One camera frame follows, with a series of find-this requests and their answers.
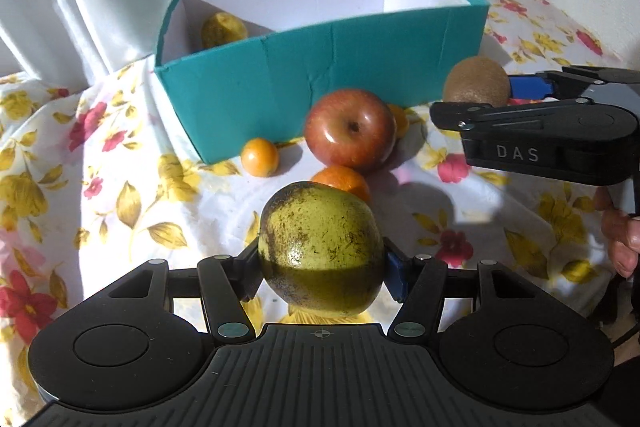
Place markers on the brown kiwi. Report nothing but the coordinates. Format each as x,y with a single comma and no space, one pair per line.
477,79

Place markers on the mandarin orange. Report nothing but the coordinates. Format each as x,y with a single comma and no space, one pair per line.
345,179

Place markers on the floral bed sheet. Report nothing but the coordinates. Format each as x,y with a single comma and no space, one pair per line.
96,182

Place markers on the person's right hand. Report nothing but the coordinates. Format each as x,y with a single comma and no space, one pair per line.
622,233

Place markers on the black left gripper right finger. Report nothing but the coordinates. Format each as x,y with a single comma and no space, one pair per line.
418,284

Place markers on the red apple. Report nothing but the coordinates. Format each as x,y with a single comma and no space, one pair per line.
353,128

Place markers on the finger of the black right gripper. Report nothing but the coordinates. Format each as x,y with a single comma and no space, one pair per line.
533,119
569,82

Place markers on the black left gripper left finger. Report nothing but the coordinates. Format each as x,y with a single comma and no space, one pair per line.
225,282

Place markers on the small kumquat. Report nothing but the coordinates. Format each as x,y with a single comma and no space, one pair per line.
260,157
401,120

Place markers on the teal cardboard box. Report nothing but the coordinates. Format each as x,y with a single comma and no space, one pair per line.
299,50

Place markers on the green-yellow pear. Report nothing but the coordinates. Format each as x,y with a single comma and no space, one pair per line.
320,250
222,28

